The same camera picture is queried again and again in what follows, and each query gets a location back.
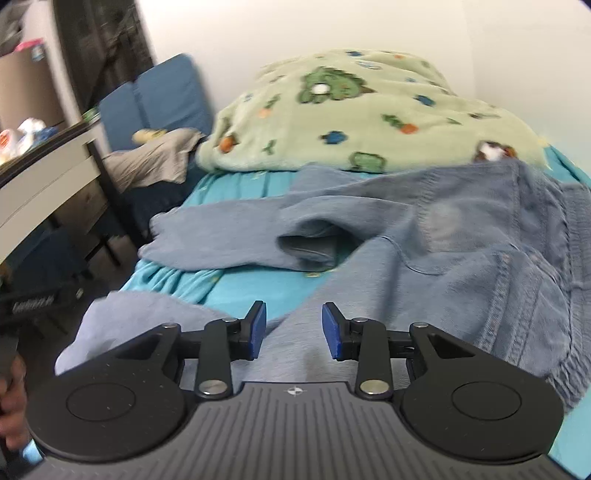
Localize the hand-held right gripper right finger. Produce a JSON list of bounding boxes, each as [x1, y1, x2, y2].
[[322, 302, 476, 401]]

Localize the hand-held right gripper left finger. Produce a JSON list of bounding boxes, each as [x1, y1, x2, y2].
[[115, 301, 267, 401]]

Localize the blue denim jeans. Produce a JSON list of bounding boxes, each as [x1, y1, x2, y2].
[[54, 159, 591, 411]]

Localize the person's left hand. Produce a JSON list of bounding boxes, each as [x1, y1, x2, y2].
[[0, 357, 29, 451]]

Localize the teal printed bed sheet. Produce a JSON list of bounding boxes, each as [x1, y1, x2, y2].
[[117, 143, 591, 476]]

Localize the dark blue chair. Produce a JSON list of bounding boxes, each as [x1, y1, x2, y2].
[[0, 226, 93, 296]]

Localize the white desk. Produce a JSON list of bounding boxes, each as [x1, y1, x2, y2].
[[0, 120, 148, 269]]

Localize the white bottle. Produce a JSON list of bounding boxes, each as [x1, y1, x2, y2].
[[0, 128, 19, 163]]

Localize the tissue pack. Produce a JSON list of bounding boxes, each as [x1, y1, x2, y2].
[[16, 117, 59, 153]]

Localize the grey cloth on chair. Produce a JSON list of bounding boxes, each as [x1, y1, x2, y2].
[[102, 128, 206, 193]]

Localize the yellow bottle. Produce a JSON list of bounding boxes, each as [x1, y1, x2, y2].
[[131, 128, 167, 144]]

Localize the green printed fleece blanket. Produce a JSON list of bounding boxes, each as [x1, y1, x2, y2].
[[196, 48, 561, 174]]

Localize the blue folding cushion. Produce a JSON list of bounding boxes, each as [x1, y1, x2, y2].
[[98, 53, 214, 153]]

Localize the dark window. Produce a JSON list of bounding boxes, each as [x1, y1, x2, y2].
[[53, 0, 155, 125]]

